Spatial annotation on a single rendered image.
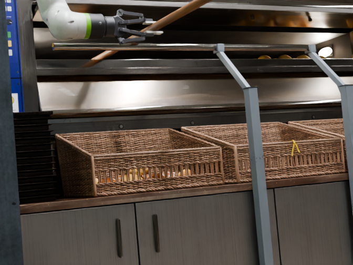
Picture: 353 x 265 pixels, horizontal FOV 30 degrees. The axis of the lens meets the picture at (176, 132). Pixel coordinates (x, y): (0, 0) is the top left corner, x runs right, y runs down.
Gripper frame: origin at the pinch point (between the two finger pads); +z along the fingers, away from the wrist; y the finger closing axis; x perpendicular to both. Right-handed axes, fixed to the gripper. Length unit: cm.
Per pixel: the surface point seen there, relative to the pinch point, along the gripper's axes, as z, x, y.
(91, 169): -26, -7, 51
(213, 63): 55, -52, 4
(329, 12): 117, -38, -20
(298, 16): 101, -43, -19
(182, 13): -0.5, 25.8, 1.0
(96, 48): -17.6, -15.7, 4.7
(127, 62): 10, -53, 3
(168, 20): -0.7, 15.4, 1.0
